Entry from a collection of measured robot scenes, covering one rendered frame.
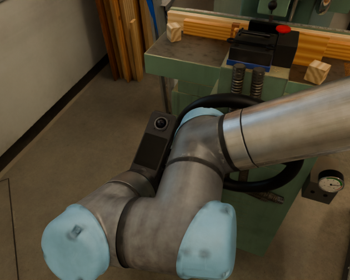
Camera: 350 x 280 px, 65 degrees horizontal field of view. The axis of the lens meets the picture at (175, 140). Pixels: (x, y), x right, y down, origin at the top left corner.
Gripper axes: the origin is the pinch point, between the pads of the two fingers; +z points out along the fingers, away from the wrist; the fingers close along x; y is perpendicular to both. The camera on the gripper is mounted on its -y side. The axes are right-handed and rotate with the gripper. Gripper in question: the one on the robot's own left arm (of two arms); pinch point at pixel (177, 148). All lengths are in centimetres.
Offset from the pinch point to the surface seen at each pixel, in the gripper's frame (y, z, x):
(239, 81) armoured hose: -15.9, 5.6, 8.9
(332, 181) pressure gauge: 5.1, 23.0, 37.2
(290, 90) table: -15.6, 18.2, 20.2
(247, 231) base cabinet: 45, 53, 23
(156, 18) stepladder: -36, 91, -48
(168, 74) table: -13.5, 19.4, -11.4
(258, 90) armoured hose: -14.9, 6.1, 13.2
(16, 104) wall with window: 23, 69, -116
